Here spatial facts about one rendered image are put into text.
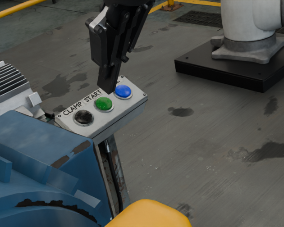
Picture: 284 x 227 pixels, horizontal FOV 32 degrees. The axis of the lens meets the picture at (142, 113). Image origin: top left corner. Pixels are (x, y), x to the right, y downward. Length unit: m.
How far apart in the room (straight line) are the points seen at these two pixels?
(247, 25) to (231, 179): 0.54
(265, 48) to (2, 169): 1.32
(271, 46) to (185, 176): 0.58
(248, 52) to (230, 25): 0.10
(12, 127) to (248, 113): 1.01
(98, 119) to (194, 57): 0.75
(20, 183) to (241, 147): 0.97
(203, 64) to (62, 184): 1.26
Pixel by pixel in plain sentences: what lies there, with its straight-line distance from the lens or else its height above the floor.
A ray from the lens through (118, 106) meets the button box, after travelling 0.88.
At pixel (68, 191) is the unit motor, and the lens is 0.26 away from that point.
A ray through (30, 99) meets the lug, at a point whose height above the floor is 1.05.
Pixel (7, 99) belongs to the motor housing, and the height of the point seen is 1.06.
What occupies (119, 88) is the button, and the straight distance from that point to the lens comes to 0.90.
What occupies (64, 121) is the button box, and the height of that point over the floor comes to 1.07.
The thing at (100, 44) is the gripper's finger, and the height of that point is 1.22.
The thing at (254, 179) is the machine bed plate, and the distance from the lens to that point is 1.07.
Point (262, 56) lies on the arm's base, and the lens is 1.47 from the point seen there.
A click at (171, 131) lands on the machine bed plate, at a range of 1.26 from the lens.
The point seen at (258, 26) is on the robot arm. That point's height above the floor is 0.94.
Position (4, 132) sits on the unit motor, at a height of 1.31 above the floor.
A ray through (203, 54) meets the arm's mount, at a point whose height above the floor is 0.84.
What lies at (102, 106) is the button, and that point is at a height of 1.07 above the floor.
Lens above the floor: 1.47
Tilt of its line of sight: 29 degrees down
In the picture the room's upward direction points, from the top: 12 degrees counter-clockwise
